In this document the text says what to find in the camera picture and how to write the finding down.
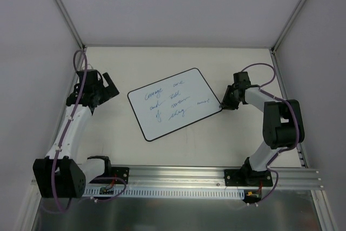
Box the left aluminium frame post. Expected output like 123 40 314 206
40 0 87 52

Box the aluminium frame post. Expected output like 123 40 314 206
40 0 87 52
270 0 324 53

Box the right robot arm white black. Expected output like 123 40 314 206
220 71 305 187

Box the white slotted cable duct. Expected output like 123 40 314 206
82 186 245 200

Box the right aluminium frame post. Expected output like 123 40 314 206
270 0 324 53

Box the aluminium mounting rail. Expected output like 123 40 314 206
114 165 324 190

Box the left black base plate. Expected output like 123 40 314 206
111 166 130 184

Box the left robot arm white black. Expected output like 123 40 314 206
33 69 119 199

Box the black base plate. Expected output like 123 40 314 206
224 169 273 187
111 166 130 184

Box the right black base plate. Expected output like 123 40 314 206
224 169 273 187

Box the white whiteboard black frame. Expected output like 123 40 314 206
127 68 222 142

